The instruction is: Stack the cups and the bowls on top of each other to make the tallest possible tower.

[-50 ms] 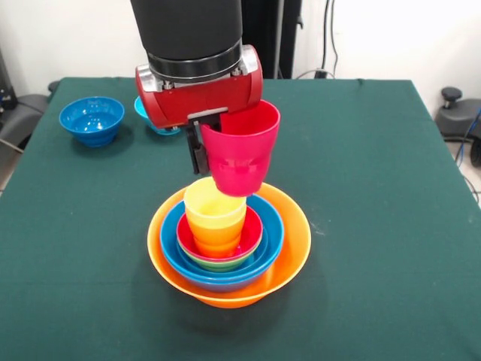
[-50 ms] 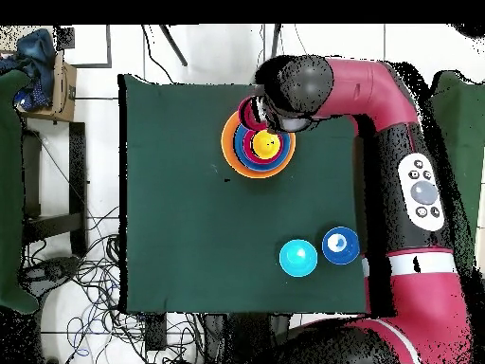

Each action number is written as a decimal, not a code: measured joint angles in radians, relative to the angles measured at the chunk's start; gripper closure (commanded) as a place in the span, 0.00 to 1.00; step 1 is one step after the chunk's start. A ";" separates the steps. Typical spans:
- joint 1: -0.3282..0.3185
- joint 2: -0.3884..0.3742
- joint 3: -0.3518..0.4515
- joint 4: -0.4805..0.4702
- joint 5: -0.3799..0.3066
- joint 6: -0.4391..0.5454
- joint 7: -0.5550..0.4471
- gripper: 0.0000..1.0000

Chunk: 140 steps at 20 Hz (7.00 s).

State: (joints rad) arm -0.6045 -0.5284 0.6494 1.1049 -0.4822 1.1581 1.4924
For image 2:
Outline shallow blue ribbed bowl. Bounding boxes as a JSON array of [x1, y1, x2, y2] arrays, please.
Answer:
[[237, 126, 287, 171]]

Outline small red bowl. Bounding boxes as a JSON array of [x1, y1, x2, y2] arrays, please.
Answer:
[[242, 127, 286, 167]]

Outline large blue bowl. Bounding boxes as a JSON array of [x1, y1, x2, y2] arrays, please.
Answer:
[[233, 122, 292, 173]]

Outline yellow plastic cup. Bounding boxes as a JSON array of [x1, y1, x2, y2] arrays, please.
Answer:
[[251, 129, 283, 160]]

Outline small light blue bowl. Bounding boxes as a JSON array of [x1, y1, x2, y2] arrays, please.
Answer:
[[278, 239, 318, 279]]

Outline red plastic cup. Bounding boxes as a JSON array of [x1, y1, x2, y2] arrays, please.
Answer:
[[237, 95, 268, 132]]

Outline large orange bowl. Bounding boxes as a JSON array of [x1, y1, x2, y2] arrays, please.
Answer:
[[220, 110, 296, 180]]

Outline dark green table cloth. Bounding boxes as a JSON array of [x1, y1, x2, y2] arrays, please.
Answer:
[[117, 73, 368, 316]]

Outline small dark blue bowl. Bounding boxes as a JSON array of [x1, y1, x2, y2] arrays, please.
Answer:
[[321, 226, 361, 265]]

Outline black tripod leg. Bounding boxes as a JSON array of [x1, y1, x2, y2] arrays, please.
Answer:
[[158, 24, 189, 67], [270, 24, 282, 59]]

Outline cardboard box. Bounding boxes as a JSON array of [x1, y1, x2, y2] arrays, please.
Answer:
[[18, 50, 78, 123]]

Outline green cloth covered table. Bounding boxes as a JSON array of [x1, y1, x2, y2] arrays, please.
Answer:
[[429, 69, 485, 274], [0, 69, 39, 314]]

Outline blue cloth bundle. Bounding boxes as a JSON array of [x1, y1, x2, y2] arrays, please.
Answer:
[[0, 28, 56, 109]]

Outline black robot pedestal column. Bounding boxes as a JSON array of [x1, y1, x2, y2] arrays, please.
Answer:
[[204, 312, 291, 364]]

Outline tangle of black cables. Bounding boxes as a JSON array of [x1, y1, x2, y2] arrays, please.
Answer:
[[22, 206, 206, 364]]

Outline black stool frame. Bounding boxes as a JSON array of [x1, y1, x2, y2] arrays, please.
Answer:
[[22, 121, 88, 257]]

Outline grey pedestal foot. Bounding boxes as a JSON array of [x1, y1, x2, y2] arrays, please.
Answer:
[[20, 255, 82, 300]]

